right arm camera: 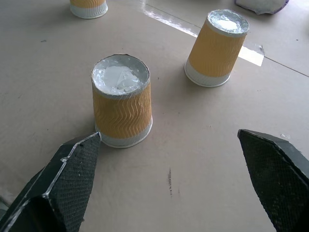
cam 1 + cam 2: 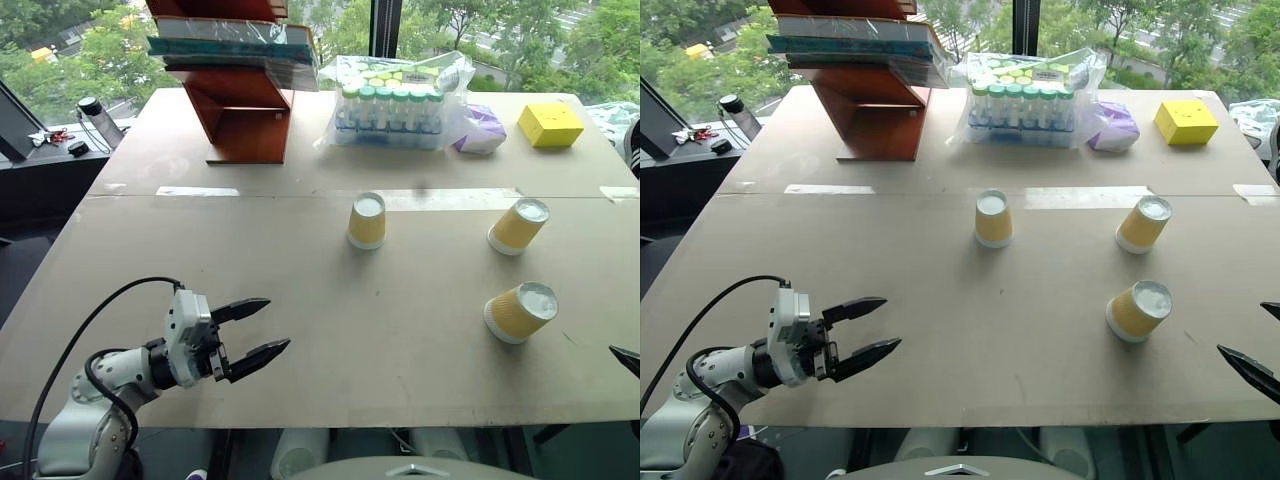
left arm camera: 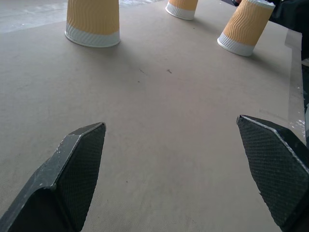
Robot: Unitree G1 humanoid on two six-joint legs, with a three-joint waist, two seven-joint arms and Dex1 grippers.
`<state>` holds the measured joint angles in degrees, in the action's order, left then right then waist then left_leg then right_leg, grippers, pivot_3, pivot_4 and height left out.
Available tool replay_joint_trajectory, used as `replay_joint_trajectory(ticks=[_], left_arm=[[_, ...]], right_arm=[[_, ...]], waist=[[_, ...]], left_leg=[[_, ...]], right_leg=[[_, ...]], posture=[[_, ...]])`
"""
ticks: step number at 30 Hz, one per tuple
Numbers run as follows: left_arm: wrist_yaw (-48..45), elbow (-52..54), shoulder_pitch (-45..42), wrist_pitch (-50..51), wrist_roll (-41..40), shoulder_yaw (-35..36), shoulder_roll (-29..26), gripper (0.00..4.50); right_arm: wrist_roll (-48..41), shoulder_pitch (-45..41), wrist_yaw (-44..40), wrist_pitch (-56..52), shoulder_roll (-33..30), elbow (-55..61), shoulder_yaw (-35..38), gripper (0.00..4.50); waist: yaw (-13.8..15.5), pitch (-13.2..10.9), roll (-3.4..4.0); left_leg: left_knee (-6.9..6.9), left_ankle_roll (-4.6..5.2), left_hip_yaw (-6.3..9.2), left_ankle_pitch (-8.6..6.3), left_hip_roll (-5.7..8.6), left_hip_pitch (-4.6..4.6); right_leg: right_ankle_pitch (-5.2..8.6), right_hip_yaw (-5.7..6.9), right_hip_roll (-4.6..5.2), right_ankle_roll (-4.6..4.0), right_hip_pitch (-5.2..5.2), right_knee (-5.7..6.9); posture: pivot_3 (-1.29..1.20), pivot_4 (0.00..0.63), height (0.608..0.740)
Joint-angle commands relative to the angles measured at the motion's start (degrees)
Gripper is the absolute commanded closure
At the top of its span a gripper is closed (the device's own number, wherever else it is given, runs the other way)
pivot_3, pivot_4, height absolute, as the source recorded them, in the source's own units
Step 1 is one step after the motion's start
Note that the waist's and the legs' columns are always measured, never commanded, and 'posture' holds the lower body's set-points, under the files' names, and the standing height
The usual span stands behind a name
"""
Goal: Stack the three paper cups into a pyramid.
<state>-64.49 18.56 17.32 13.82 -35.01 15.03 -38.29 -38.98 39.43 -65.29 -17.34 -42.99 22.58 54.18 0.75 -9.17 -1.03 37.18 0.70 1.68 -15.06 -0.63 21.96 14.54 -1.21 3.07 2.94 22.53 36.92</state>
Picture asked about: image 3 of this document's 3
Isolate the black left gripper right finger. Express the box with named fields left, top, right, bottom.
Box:
left=236, top=115, right=309, bottom=232

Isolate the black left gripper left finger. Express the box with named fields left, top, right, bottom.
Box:
left=0, top=122, right=107, bottom=232

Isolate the orange white ribbed paper cup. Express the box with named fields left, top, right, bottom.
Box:
left=217, top=0, right=276, bottom=57
left=165, top=0, right=199, bottom=21
left=64, top=0, right=121, bottom=48

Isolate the dark object beyond table edge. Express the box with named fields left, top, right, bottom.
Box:
left=267, top=0, right=309, bottom=33

